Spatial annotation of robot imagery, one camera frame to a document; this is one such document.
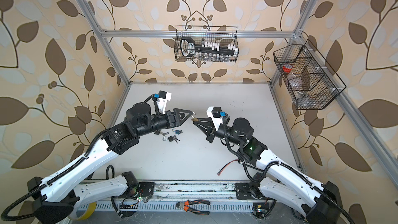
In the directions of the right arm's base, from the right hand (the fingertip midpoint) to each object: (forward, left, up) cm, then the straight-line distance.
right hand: (196, 122), depth 62 cm
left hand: (+1, +2, +4) cm, 5 cm away
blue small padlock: (+12, +13, -31) cm, 36 cm away
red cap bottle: (+35, -52, -2) cm, 63 cm away
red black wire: (-11, -11, -33) cm, 36 cm away
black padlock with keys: (+8, +17, -31) cm, 36 cm away
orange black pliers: (-25, +6, -32) cm, 41 cm away
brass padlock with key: (0, 0, +2) cm, 2 cm away
